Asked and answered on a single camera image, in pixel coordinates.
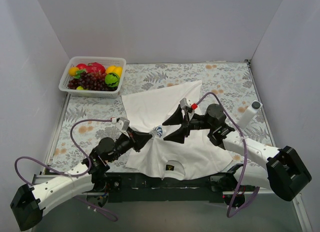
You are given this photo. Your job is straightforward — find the white t-shirt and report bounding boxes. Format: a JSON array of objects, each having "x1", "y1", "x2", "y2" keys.
[{"x1": 121, "y1": 80, "x2": 232, "y2": 180}]

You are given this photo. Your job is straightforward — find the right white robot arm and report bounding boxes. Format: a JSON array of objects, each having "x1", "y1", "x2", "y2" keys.
[{"x1": 163, "y1": 104, "x2": 312, "y2": 201}]

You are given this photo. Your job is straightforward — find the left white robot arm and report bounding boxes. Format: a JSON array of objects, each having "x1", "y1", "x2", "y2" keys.
[{"x1": 10, "y1": 128, "x2": 153, "y2": 231}]

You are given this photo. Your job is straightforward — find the floral table mat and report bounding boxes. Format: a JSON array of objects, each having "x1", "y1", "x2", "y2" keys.
[{"x1": 48, "y1": 62, "x2": 259, "y2": 172}]

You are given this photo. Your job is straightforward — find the green toy watermelon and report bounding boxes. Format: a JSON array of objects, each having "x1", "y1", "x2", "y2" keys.
[{"x1": 104, "y1": 72, "x2": 120, "y2": 88}]

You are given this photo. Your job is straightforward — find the white cylindrical bottle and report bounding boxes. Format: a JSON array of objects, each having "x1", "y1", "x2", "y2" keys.
[{"x1": 237, "y1": 101, "x2": 263, "y2": 129}]

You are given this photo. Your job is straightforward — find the purple toy grapes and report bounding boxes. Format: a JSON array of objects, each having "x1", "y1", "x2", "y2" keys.
[{"x1": 67, "y1": 72, "x2": 110, "y2": 91}]

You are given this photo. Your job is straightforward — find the yellow toy bell pepper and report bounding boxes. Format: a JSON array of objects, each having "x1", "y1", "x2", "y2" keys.
[{"x1": 105, "y1": 65, "x2": 123, "y2": 77}]

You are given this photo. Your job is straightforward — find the white plastic basket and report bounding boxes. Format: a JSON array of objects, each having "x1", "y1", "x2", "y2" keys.
[{"x1": 58, "y1": 56, "x2": 127, "y2": 99}]

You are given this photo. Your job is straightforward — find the pink dragon fruit toy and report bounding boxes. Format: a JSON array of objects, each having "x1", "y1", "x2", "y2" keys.
[{"x1": 86, "y1": 62, "x2": 106, "y2": 74}]

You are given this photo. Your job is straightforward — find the red toy apple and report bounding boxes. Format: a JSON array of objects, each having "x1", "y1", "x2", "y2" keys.
[{"x1": 76, "y1": 63, "x2": 87, "y2": 70}]

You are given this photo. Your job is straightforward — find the orange toy fruit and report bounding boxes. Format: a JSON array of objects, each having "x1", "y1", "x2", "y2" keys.
[{"x1": 68, "y1": 67, "x2": 79, "y2": 77}]

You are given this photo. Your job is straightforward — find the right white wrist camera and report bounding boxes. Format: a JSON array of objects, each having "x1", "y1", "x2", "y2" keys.
[{"x1": 179, "y1": 98, "x2": 198, "y2": 121}]

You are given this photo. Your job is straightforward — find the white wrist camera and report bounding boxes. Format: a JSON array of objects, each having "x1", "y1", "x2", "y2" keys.
[
  {"x1": 111, "y1": 117, "x2": 130, "y2": 132},
  {"x1": 179, "y1": 98, "x2": 198, "y2": 121}
]

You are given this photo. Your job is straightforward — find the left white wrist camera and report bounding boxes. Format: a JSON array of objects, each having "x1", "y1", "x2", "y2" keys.
[{"x1": 111, "y1": 117, "x2": 130, "y2": 132}]

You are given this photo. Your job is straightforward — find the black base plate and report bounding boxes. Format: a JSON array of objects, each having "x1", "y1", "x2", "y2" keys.
[{"x1": 77, "y1": 171, "x2": 257, "y2": 204}]

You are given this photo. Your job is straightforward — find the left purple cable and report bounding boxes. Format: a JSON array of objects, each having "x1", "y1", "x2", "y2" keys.
[{"x1": 14, "y1": 117, "x2": 119, "y2": 222}]

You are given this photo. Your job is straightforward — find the aluminium frame rail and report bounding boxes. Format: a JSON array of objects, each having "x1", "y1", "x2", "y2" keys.
[{"x1": 28, "y1": 173, "x2": 301, "y2": 196}]

